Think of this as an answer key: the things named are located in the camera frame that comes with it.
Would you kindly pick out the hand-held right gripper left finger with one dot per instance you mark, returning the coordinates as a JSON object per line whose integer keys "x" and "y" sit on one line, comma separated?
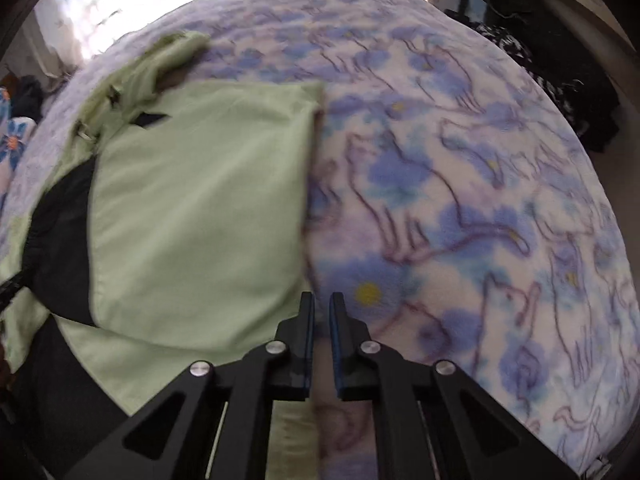
{"x": 308, "y": 332}

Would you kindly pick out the blue flower print pillow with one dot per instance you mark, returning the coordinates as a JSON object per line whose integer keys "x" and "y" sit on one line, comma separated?
{"x": 12, "y": 142}

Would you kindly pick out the black white-patterned cloth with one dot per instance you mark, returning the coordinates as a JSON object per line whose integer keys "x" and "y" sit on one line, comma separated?
{"x": 590, "y": 110}

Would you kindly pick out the blue cat print blanket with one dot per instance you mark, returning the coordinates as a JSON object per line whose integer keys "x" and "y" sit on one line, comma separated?
{"x": 450, "y": 160}

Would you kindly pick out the dark clothes pile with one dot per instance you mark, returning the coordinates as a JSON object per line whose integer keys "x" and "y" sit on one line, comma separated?
{"x": 27, "y": 97}

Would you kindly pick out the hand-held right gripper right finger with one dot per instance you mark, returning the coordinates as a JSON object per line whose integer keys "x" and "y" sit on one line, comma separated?
{"x": 336, "y": 332}

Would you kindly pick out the pale leaf print curtain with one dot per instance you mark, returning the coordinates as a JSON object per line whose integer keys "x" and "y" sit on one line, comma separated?
{"x": 85, "y": 15}

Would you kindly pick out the green and black jacket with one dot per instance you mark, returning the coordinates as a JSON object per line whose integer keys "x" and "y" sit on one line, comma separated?
{"x": 200, "y": 185}

